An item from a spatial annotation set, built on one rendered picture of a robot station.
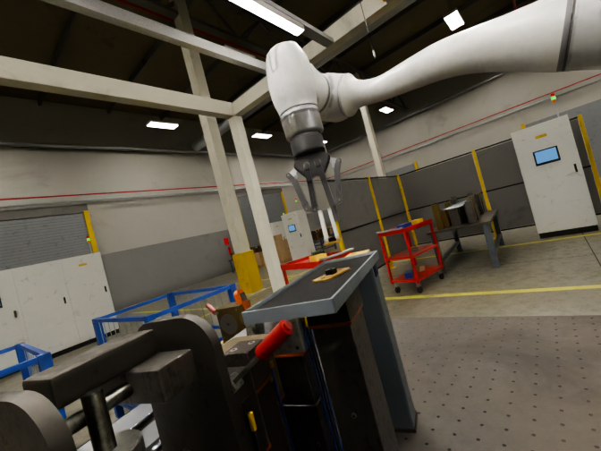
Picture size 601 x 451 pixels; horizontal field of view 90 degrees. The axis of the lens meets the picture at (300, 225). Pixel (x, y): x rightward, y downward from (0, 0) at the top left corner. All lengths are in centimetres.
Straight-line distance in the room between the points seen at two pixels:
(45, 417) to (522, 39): 64
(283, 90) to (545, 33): 43
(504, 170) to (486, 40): 718
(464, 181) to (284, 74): 726
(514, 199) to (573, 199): 119
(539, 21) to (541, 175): 637
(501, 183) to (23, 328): 1021
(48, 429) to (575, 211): 692
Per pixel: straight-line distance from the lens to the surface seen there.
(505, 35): 57
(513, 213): 777
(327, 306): 39
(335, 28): 419
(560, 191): 691
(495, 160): 774
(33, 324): 844
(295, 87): 70
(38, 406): 32
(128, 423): 72
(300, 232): 1102
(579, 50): 56
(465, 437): 93
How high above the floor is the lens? 126
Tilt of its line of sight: 1 degrees up
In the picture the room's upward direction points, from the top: 15 degrees counter-clockwise
